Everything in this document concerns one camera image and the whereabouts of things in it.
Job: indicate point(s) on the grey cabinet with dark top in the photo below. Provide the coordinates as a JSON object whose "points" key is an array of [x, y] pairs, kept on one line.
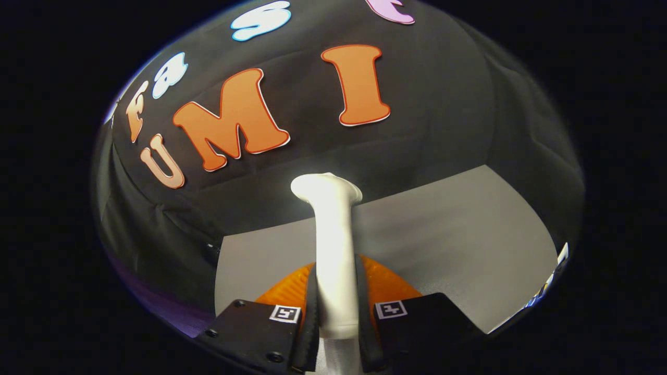
{"points": [[458, 245]]}

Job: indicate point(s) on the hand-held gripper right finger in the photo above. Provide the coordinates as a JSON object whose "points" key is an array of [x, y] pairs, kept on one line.
{"points": [[427, 325]]}

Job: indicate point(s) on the white desk with clutter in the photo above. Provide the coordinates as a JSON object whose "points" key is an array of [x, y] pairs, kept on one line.
{"points": [[552, 281]]}

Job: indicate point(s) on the white garment steamer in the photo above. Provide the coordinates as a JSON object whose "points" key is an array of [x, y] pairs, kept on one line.
{"points": [[333, 250]]}

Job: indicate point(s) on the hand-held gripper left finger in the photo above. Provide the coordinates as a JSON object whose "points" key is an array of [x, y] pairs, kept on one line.
{"points": [[255, 330]]}

